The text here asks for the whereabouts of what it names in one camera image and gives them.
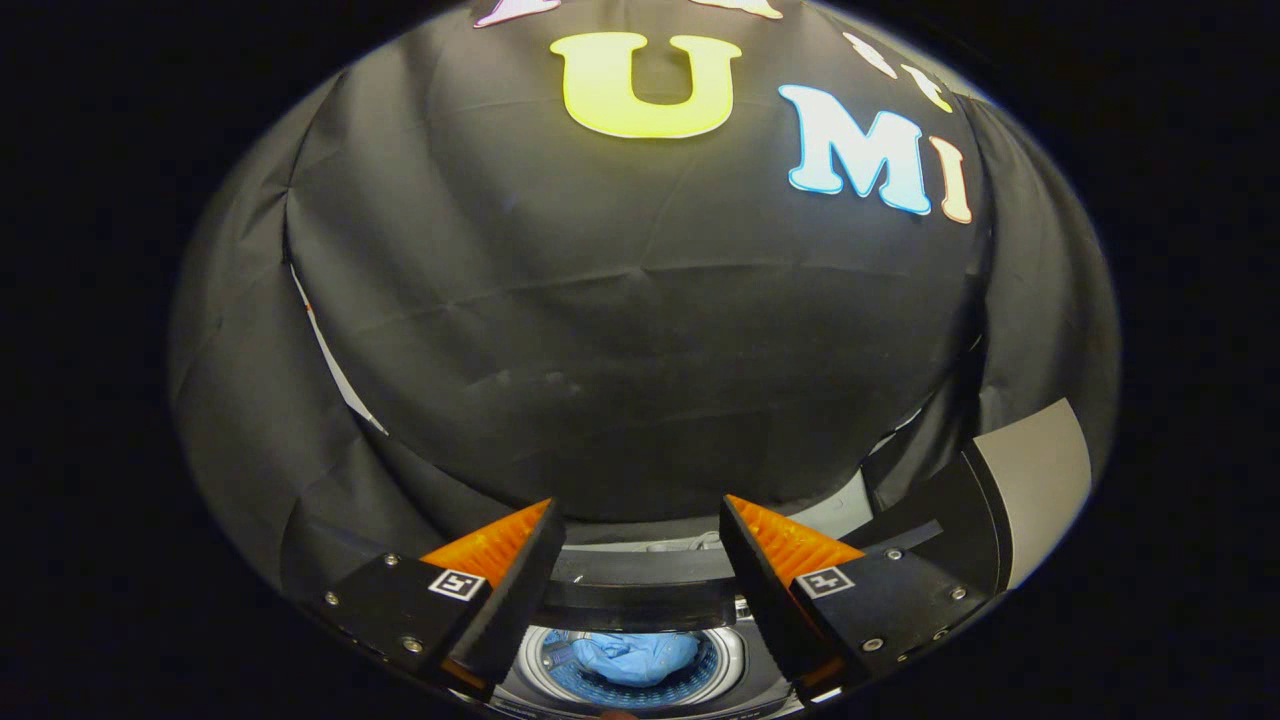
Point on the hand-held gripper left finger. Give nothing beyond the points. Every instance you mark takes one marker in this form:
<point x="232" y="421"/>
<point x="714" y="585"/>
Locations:
<point x="515" y="610"/>

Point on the grey top-load washing machine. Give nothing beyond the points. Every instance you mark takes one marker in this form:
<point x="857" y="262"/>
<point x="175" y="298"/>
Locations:
<point x="735" y="660"/>

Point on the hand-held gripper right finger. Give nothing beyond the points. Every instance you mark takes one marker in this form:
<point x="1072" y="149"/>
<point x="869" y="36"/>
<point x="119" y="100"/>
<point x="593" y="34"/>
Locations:
<point x="765" y="600"/>

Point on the beige cabinet with black frame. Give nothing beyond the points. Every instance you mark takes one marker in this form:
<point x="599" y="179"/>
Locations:
<point x="1040" y="480"/>

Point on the dark washing machine lid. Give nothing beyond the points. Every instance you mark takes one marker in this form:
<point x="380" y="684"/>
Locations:
<point x="640" y="600"/>

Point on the light blue polo shirt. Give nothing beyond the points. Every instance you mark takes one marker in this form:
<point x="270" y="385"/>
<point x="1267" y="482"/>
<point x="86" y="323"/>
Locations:
<point x="635" y="658"/>

